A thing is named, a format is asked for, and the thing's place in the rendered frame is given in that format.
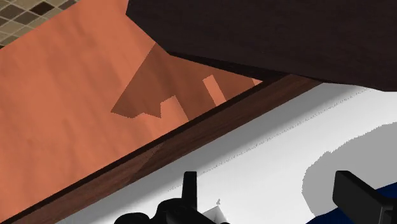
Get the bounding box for dark robot stand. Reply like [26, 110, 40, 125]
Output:
[125, 0, 397, 92]

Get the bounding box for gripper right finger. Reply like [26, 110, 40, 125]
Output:
[332, 170, 397, 224]

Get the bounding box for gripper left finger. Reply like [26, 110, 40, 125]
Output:
[113, 171, 230, 224]

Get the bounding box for dark blue object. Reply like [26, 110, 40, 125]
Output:
[306, 182, 397, 224]

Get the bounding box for brown wooden table white top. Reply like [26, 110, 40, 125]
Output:
[0, 73, 397, 224]

